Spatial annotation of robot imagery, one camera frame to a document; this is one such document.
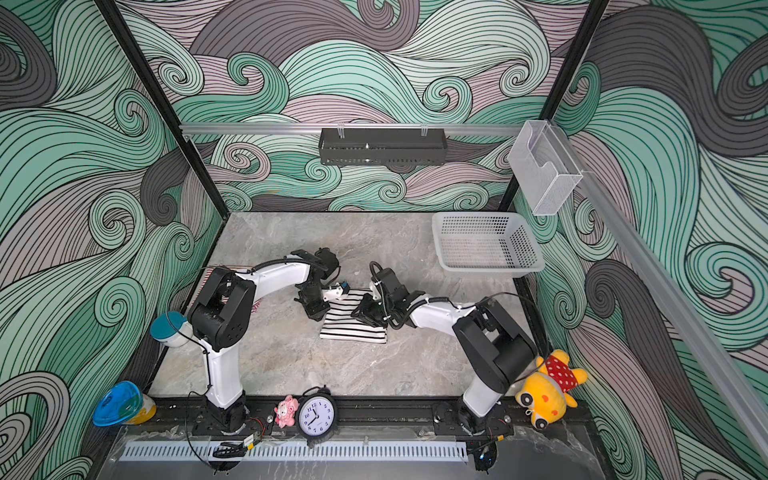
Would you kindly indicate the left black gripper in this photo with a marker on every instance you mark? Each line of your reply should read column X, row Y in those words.
column 315, row 313

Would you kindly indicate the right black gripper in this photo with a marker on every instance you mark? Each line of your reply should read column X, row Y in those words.
column 364, row 314

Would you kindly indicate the black white striped tank top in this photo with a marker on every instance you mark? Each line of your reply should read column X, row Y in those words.
column 338, row 323

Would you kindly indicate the red white striped tank top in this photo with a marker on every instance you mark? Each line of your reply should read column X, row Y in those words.
column 204, row 278

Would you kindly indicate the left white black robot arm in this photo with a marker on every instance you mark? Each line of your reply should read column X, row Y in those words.
column 221, row 314

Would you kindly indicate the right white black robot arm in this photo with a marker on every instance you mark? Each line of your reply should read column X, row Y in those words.
column 497, row 348

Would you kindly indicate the white plastic laundry basket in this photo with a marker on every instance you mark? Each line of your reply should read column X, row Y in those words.
column 486, row 242

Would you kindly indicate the black round alarm clock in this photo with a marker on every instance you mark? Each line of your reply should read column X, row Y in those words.
column 317, row 416

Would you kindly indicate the pink plush toy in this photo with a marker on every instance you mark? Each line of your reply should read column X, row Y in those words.
column 285, row 412

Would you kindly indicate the teal lid white cup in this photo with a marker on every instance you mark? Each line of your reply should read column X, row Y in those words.
column 171, row 329

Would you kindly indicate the yellow plush toy red shirt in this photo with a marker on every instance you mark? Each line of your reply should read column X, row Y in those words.
column 545, row 393

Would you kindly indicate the blue yellow plastic toy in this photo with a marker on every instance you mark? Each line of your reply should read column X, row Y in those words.
column 124, row 404

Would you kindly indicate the black wall shelf tray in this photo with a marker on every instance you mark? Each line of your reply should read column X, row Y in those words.
column 395, row 147

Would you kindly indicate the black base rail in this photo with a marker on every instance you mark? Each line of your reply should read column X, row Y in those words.
column 438, row 414

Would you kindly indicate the aluminium back wall rail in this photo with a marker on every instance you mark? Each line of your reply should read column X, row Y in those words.
column 277, row 128

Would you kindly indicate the aluminium wall rail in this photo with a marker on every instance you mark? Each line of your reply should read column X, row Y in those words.
column 277, row 128
column 610, row 195

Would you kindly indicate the clear acrylic wall holder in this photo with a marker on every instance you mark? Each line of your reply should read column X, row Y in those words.
column 545, row 165

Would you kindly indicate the white slotted cable duct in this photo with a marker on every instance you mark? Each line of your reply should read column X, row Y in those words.
column 335, row 451

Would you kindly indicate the aluminium right wall rail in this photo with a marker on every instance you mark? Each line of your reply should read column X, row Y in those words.
column 610, row 195

